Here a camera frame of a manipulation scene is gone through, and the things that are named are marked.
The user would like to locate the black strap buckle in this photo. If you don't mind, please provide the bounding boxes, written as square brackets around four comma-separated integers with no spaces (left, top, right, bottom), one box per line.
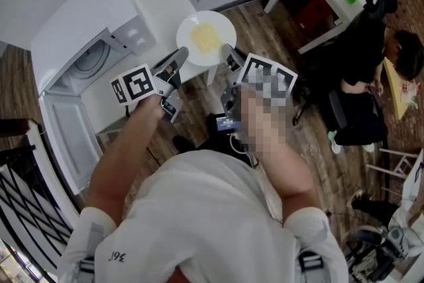
[78,256,97,278]
[297,251,325,276]

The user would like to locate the person's white shirt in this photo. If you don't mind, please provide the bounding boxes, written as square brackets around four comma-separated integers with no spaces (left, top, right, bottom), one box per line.
[58,148,349,283]

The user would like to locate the person's right forearm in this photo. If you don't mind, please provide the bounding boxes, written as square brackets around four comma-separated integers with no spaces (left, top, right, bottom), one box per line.
[231,84,318,221]

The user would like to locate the black folding cart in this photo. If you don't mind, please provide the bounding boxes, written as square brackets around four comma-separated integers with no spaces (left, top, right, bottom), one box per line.
[344,228,409,283]

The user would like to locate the person's left forearm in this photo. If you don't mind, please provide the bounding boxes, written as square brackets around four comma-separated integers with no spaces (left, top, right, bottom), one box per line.
[86,96,166,220]

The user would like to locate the yellow table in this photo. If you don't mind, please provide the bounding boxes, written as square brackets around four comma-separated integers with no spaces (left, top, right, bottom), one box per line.
[382,26,424,121]

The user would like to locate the white microwave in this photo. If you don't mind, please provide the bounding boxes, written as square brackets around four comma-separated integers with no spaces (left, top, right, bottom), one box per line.
[30,0,157,197]

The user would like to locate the white plate of food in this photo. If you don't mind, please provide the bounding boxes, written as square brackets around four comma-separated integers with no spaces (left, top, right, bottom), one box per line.
[176,10,237,68]

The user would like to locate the white cable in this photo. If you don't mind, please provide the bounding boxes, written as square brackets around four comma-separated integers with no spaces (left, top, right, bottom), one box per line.
[229,133,261,170]

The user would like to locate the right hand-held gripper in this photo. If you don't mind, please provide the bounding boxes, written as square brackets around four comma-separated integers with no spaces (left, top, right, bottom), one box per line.
[219,42,299,121]

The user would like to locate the black metal railing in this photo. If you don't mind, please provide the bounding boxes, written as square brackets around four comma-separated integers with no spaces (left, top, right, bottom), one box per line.
[0,118,74,276]

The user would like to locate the pale wooden rack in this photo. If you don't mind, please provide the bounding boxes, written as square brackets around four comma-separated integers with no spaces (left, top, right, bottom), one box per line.
[365,146,421,184]

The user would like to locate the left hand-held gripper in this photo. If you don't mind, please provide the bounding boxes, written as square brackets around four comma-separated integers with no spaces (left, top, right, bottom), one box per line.
[110,46,190,125]

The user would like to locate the person's black shoe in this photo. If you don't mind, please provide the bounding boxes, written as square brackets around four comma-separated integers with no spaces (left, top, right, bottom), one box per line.
[172,135,197,154]

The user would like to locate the red box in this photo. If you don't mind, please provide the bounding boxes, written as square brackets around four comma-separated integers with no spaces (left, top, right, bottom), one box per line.
[293,0,336,31]

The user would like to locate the black device with screen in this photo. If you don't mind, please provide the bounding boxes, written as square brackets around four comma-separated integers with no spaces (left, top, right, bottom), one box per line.
[206,112,243,137]

